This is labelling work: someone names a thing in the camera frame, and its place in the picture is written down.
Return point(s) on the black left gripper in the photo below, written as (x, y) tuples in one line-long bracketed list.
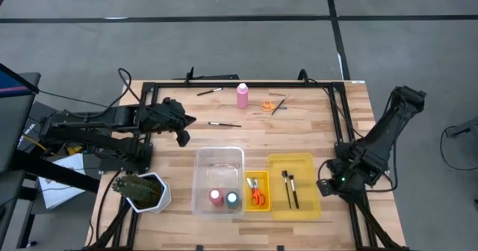
[(172, 114)]

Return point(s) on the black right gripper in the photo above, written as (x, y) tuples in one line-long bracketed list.
[(341, 185)]

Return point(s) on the thin black paintbrush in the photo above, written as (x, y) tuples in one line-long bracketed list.
[(224, 124), (293, 189), (209, 91), (278, 107)]

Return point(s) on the pink paint bottle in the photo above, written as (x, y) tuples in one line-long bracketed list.
[(242, 98)]

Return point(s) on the small orange scissors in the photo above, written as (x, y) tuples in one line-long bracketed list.
[(267, 106)]

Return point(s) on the red paint bottle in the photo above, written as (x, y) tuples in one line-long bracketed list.
[(216, 197)]

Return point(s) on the dark blue paint bottle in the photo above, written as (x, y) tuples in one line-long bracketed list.
[(232, 199)]

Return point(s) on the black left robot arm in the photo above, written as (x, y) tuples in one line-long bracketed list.
[(93, 126)]

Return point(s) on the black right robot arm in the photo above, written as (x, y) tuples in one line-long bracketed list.
[(392, 127)]

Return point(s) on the large translucent yellow bin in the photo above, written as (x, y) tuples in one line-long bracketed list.
[(310, 187)]

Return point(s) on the clear plastic bin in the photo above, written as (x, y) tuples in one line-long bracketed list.
[(218, 165)]

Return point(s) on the small yellow slotted basket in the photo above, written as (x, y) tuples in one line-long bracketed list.
[(266, 180)]

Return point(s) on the white hexagonal plant pot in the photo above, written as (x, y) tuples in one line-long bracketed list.
[(164, 200)]

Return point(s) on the green cactus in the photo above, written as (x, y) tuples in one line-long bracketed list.
[(134, 187)]

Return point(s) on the black metal support bar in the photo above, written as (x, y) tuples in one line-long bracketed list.
[(56, 172)]

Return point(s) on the white paper sheet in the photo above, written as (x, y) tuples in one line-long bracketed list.
[(59, 195)]

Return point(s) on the black equipment box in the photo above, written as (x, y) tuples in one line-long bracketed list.
[(37, 118)]

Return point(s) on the black computer monitor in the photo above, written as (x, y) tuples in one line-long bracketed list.
[(15, 124)]

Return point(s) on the dark grey desk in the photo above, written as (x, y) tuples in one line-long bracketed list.
[(9, 191)]

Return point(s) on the black aluminium table frame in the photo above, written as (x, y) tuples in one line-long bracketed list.
[(269, 84)]

